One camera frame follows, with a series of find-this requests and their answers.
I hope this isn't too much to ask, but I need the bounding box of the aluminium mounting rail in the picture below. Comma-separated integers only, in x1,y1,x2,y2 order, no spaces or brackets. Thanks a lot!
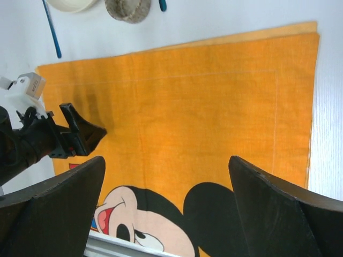
84,231,173,256

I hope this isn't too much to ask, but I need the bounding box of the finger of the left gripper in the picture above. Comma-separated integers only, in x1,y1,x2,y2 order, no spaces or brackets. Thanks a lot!
59,103,107,156

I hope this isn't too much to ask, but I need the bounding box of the cream round plate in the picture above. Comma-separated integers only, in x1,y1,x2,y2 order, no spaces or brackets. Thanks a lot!
47,0,97,13

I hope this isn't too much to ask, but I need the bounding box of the orange Mickey Mouse cloth placemat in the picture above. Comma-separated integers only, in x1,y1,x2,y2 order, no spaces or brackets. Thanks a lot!
37,22,319,256

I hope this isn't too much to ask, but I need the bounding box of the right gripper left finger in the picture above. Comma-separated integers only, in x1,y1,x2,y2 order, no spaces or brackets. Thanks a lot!
1,156,106,256

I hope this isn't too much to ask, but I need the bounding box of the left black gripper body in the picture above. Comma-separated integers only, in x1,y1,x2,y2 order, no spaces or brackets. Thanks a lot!
16,109,88,168

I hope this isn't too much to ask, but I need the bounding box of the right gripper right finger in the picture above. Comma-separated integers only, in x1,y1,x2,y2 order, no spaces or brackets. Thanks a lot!
229,156,342,256

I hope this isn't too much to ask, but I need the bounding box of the blue metallic fork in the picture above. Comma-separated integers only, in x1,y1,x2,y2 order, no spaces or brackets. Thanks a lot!
42,0,62,59

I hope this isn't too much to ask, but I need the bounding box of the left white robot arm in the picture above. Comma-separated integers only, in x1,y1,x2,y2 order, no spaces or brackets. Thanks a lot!
1,103,107,185

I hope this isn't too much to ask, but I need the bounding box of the small speckled stone cup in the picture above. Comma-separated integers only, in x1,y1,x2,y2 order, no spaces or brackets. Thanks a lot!
105,0,152,24

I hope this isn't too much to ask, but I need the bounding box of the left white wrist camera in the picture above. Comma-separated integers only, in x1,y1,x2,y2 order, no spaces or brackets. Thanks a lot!
1,72,48,119

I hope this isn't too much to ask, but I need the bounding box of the blue metallic spoon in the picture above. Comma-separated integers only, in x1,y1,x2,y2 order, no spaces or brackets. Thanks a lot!
159,0,167,12

